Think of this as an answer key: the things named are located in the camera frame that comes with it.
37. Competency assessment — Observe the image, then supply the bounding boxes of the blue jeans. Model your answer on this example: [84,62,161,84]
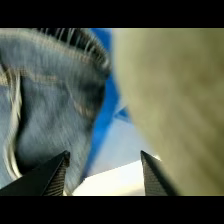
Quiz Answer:
[0,27,113,196]

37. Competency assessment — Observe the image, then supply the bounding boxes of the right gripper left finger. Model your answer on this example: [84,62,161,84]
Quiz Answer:
[0,150,71,197]

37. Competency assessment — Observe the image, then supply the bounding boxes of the beige garment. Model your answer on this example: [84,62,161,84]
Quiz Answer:
[111,27,224,197]

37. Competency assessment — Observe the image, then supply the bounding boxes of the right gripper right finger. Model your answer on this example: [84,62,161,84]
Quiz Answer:
[140,150,179,197]

